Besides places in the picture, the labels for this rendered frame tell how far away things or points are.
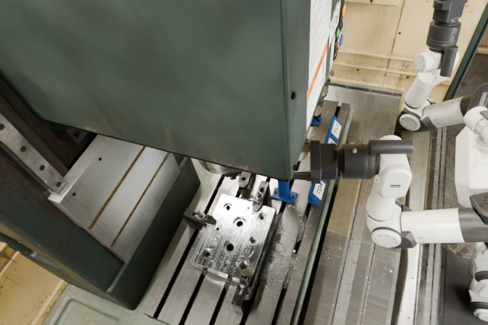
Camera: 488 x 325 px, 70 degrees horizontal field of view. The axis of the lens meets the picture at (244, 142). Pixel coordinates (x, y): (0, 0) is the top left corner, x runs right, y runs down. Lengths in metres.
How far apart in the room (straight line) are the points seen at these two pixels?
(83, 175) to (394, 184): 0.85
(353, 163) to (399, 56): 1.03
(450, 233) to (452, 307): 1.18
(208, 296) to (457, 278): 1.41
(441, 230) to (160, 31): 0.87
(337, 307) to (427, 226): 0.58
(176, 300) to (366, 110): 1.28
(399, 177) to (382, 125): 1.05
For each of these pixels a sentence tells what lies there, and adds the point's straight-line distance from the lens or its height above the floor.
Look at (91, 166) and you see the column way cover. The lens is 1.15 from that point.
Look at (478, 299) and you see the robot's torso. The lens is 2.10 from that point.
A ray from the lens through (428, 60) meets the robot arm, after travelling 1.30.
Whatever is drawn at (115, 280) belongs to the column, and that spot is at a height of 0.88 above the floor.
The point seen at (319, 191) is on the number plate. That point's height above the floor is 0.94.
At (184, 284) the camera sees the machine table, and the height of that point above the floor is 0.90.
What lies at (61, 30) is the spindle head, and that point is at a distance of 0.65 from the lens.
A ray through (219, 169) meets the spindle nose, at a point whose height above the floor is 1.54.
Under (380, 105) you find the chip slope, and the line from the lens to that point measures 1.97.
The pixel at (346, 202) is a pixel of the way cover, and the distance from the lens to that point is 1.67.
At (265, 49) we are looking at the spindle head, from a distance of 0.45.
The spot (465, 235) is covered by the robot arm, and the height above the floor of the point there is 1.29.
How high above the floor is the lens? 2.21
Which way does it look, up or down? 51 degrees down
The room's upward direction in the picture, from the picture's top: 11 degrees counter-clockwise
